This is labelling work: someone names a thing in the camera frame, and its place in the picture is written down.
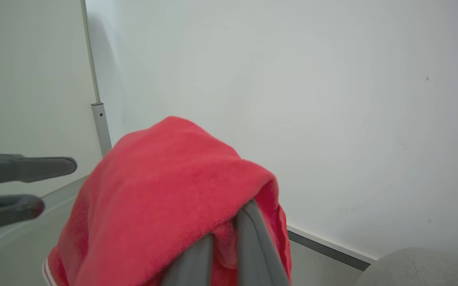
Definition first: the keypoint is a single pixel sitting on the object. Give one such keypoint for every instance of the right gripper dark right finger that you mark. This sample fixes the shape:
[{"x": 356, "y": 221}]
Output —
[{"x": 257, "y": 250}]

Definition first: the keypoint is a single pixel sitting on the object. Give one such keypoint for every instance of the grey fabric sofa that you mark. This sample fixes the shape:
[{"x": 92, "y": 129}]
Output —
[{"x": 420, "y": 270}]

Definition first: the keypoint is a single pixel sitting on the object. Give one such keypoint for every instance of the red garment with white stripes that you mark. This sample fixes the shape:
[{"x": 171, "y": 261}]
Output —
[{"x": 165, "y": 178}]

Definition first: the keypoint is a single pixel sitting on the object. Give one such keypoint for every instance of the white and black baseboard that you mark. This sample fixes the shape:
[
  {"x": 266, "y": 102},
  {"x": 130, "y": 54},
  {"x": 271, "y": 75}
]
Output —
[{"x": 328, "y": 248}]

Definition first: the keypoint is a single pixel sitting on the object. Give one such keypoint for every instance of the grey metal partition frame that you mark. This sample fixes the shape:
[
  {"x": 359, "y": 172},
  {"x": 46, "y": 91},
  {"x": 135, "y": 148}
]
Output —
[{"x": 101, "y": 127}]

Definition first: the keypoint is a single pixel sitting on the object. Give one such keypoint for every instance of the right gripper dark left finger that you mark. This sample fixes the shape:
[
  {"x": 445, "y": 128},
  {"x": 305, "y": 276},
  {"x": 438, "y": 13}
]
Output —
[{"x": 195, "y": 266}]

